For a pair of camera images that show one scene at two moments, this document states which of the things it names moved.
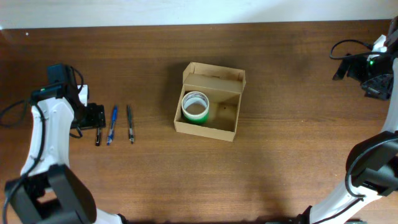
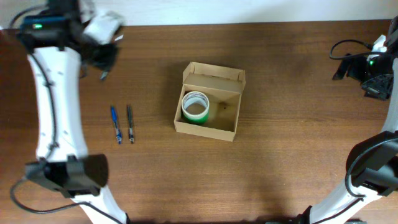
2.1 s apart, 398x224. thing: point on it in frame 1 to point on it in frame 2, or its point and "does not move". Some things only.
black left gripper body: (94, 116) to (101, 59)
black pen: (98, 137) to (104, 75)
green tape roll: (198, 121) does not move
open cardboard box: (223, 86) does not move
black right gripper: (352, 71) does not move
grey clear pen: (130, 124) does not move
